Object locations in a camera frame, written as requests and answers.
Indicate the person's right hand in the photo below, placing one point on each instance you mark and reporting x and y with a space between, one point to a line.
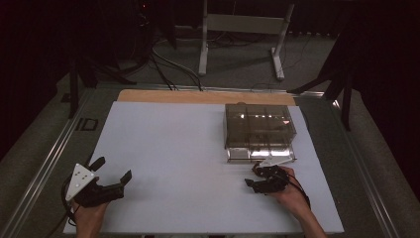
294 196

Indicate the wooden board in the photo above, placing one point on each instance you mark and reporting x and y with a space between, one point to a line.
198 96

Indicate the white board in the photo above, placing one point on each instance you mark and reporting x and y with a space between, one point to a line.
171 158

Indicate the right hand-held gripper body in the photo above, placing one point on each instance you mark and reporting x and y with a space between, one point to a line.
274 180

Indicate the white metal stand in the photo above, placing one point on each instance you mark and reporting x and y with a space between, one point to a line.
244 23

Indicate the person's left hand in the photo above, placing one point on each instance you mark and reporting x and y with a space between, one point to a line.
89 218

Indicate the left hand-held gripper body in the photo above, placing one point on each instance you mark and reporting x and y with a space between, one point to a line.
81 180

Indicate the metal rail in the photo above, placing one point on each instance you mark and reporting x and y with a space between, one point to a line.
366 178
39 178
231 88

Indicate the transparent brown drawer box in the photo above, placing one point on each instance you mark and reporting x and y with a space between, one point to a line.
257 127

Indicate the black tripod stand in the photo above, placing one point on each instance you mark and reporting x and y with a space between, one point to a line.
346 99
73 92

